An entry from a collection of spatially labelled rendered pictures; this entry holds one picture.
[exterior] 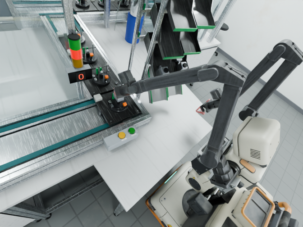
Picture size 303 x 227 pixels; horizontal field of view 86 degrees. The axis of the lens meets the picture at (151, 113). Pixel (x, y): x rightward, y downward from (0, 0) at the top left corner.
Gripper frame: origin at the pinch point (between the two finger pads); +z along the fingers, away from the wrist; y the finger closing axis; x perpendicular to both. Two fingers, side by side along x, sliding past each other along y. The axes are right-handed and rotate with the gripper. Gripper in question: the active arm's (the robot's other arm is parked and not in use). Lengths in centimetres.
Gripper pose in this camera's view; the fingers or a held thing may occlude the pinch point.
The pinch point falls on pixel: (118, 92)
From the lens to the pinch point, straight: 104.9
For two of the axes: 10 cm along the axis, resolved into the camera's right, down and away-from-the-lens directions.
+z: -5.3, -0.2, 8.5
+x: 2.7, 9.4, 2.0
